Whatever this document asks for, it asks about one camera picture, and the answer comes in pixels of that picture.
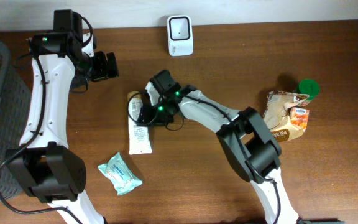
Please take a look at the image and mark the white cream tube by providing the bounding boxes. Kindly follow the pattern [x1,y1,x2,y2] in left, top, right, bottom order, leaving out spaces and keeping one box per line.
[127,91,153,155]

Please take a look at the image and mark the teal tissue pack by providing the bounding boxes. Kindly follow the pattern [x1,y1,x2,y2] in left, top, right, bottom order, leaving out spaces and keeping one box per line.
[98,152,143,195]

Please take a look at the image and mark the beige snack bag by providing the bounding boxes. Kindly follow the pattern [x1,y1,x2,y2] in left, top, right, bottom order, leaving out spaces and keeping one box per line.
[263,91,309,142]

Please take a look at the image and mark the orange tissue pack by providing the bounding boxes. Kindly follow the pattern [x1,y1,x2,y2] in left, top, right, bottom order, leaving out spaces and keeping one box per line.
[290,107,310,131]

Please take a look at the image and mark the green lid jar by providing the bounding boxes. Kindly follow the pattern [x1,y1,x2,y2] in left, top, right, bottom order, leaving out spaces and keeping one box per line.
[294,79,320,101]

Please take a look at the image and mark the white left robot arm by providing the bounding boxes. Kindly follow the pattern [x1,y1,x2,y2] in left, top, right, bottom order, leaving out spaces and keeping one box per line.
[4,31,114,223]

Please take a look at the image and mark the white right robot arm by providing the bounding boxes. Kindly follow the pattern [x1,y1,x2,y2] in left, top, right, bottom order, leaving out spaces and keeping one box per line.
[143,83,301,223]

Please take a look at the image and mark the white barcode scanner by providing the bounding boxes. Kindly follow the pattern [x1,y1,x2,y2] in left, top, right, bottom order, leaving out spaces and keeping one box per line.
[167,15,194,57]

